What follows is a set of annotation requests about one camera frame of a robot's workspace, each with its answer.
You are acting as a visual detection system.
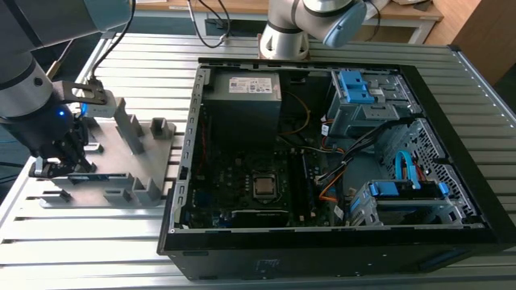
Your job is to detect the grey power supply unit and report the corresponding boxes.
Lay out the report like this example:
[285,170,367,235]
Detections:
[201,71,283,140]

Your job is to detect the low grey metal drive cage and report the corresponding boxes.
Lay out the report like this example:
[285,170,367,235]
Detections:
[348,179,479,227]

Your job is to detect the tall grey metal drive cage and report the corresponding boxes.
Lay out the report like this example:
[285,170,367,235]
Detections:
[325,68,424,143]

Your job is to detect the black camera cable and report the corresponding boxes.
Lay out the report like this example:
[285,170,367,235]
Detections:
[89,0,137,85]

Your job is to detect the black camera bracket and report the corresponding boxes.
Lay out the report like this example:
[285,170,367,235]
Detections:
[51,80,108,105]

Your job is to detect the black RAM slot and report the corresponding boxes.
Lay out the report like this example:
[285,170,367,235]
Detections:
[288,149,299,220]

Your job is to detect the blue plastic drive carrier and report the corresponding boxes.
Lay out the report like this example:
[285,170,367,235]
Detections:
[337,71,368,91]
[345,89,375,104]

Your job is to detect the blue carrier with disk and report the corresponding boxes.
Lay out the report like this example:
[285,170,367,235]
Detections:
[368,180,452,200]

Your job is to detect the yellow wire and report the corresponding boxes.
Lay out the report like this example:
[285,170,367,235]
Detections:
[280,90,312,135]

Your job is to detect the black graphics card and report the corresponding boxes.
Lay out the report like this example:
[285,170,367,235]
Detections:
[232,210,291,228]

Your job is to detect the wooden desk white frame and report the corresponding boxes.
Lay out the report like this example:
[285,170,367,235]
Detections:
[136,0,444,45]

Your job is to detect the green motherboard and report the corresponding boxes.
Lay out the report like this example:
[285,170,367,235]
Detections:
[183,137,349,229]

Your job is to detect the blue flat data cable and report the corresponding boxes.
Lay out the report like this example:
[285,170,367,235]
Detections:
[393,150,423,190]

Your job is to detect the silver CPU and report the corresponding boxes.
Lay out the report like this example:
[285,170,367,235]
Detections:
[253,177,276,194]

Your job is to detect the metal CPU socket cover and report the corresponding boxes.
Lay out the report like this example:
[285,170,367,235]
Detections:
[249,171,280,205]

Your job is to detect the black PC case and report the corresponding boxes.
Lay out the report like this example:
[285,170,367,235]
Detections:
[156,56,516,282]

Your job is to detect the black hanging cable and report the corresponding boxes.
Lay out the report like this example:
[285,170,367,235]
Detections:
[187,0,233,49]

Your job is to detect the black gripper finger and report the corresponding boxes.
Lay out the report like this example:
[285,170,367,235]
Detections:
[60,132,99,173]
[28,144,76,179]

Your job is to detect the grey parts rack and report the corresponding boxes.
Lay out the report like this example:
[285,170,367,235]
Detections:
[37,96,179,210]

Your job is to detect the brown wooden cabinet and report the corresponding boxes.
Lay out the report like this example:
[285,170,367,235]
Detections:
[423,0,516,87]

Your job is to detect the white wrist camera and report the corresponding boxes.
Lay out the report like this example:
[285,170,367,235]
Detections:
[85,95,117,118]

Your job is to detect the black wire bundle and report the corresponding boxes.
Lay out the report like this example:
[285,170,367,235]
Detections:
[317,119,415,184]

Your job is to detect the orange yellow power wires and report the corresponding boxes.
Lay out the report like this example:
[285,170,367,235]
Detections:
[319,180,348,203]

